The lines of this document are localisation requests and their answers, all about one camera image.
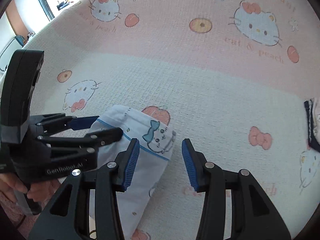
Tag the pink Hello Kitty blanket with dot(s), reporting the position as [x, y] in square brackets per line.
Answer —
[233, 75]

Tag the pink fluffy sleeve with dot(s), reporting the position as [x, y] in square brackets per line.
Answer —
[18, 219]

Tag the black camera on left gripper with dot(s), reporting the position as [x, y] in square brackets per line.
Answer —
[18, 87]

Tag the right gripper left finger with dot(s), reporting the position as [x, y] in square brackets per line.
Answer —
[113, 177]

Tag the person's left hand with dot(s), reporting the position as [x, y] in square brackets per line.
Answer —
[38, 192]

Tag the white blue cartoon print pants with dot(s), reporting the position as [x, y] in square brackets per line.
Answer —
[156, 138]

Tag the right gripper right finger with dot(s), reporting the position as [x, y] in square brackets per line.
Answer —
[207, 177]

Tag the folded pink navy garment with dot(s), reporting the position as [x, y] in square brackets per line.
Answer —
[312, 108]

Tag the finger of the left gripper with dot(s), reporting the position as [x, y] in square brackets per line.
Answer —
[93, 141]
[80, 123]

